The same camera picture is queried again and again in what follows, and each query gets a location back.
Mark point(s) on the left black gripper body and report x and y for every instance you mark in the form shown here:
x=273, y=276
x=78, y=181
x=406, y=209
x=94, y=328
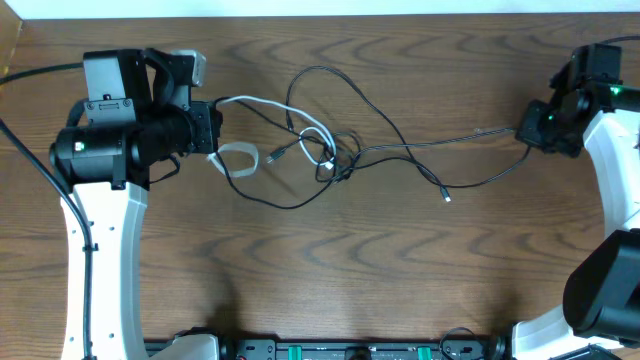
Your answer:
x=207, y=128

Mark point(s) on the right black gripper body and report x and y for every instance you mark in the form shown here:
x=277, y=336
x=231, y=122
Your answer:
x=540, y=125

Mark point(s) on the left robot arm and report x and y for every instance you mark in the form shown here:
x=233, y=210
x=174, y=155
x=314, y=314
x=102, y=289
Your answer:
x=139, y=112

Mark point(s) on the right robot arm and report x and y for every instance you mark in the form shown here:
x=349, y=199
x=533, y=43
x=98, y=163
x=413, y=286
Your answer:
x=591, y=110

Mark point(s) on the cardboard side panel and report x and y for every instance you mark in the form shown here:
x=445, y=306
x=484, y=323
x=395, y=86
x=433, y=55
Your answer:
x=10, y=30

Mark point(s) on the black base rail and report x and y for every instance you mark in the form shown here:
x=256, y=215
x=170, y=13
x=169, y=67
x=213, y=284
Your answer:
x=456, y=344

